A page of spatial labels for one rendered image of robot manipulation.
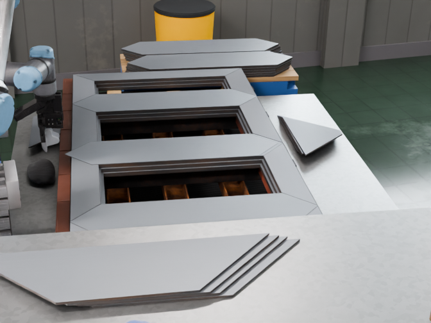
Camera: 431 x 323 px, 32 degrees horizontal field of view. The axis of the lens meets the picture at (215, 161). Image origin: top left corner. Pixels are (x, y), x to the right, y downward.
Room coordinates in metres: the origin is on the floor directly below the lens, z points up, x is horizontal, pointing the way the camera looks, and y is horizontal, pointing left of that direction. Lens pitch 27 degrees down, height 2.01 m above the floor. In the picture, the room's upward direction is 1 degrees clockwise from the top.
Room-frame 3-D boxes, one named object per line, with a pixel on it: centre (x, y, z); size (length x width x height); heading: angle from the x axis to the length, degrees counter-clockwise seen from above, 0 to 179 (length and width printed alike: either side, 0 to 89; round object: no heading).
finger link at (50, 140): (2.28, 0.55, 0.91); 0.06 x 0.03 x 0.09; 100
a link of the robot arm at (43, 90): (2.29, 0.56, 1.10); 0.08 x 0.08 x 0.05
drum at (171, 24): (4.95, 0.23, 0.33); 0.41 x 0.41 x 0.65
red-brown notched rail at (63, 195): (2.29, 0.52, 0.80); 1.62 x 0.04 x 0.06; 10
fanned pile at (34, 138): (2.82, 0.70, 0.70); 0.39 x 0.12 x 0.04; 10
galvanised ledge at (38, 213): (2.47, 0.67, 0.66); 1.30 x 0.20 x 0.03; 10
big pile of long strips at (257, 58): (3.41, 0.05, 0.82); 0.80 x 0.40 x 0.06; 100
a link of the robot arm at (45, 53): (2.29, 0.56, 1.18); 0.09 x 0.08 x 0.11; 172
